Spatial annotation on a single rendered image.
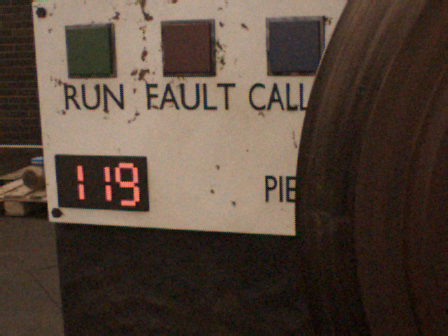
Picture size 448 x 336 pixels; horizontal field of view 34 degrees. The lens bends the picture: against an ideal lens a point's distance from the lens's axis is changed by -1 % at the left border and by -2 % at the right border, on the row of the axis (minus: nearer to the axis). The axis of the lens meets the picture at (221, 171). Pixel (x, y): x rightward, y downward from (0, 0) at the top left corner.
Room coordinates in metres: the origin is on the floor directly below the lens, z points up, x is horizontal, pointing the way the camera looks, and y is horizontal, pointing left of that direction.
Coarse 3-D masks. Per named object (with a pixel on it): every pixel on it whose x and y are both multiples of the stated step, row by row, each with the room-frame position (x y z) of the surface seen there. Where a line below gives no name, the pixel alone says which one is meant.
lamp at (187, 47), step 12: (168, 24) 0.55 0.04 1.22; (180, 24) 0.55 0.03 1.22; (192, 24) 0.55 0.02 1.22; (204, 24) 0.54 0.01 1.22; (168, 36) 0.55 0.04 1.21; (180, 36) 0.55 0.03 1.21; (192, 36) 0.55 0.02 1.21; (204, 36) 0.54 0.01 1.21; (168, 48) 0.55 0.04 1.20; (180, 48) 0.55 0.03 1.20; (192, 48) 0.55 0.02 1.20; (204, 48) 0.54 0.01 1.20; (168, 60) 0.55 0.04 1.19; (180, 60) 0.55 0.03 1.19; (192, 60) 0.55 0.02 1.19; (204, 60) 0.54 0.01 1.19; (168, 72) 0.55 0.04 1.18; (180, 72) 0.55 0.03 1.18; (192, 72) 0.55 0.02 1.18; (204, 72) 0.54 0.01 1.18
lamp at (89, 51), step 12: (72, 36) 0.57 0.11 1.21; (84, 36) 0.57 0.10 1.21; (96, 36) 0.57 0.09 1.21; (108, 36) 0.57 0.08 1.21; (72, 48) 0.57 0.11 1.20; (84, 48) 0.57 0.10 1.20; (96, 48) 0.57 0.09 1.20; (108, 48) 0.57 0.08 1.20; (72, 60) 0.58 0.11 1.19; (84, 60) 0.57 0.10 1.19; (96, 60) 0.57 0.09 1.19; (108, 60) 0.57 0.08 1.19; (72, 72) 0.58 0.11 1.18; (84, 72) 0.57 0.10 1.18; (96, 72) 0.57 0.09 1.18; (108, 72) 0.57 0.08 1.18
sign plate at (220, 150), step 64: (64, 0) 0.58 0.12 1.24; (128, 0) 0.57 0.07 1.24; (192, 0) 0.55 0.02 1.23; (256, 0) 0.54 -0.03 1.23; (320, 0) 0.52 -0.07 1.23; (64, 64) 0.58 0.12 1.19; (128, 64) 0.57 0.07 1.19; (256, 64) 0.54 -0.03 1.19; (64, 128) 0.58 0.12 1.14; (128, 128) 0.57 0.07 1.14; (192, 128) 0.55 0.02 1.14; (256, 128) 0.54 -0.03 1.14; (64, 192) 0.58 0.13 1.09; (128, 192) 0.56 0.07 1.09; (192, 192) 0.55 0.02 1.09; (256, 192) 0.54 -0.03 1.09
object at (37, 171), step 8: (32, 160) 4.82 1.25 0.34; (40, 160) 4.80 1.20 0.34; (32, 168) 4.73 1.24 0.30; (40, 168) 4.80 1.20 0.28; (24, 176) 4.77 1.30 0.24; (32, 176) 4.72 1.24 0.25; (40, 176) 4.71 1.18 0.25; (24, 184) 4.73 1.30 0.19; (32, 184) 4.72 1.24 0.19; (40, 184) 4.73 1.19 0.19
